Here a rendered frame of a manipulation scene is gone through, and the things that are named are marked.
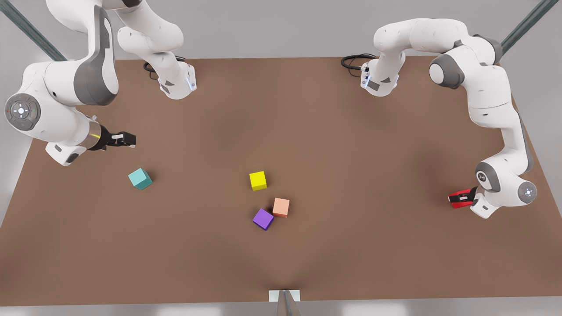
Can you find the silver post foot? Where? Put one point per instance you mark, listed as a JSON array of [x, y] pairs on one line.
[[273, 296]]

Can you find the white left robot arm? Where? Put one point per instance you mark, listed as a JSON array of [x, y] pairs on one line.
[[487, 94]]

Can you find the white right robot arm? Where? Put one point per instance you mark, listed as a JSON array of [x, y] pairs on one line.
[[52, 83]]

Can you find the salmon wooden cube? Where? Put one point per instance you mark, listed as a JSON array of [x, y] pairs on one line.
[[281, 206]]

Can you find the red wooden cube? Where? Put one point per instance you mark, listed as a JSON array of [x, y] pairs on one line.
[[459, 199]]

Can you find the teal wooden cube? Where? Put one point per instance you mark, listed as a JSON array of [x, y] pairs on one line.
[[140, 178]]

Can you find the yellow wooden cube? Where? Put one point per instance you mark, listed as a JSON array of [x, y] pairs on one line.
[[258, 180]]

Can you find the silver frame post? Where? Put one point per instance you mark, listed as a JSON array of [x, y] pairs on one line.
[[33, 31], [524, 24], [287, 306]]

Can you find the purple wooden cube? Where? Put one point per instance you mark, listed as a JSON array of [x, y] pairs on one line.
[[262, 218]]

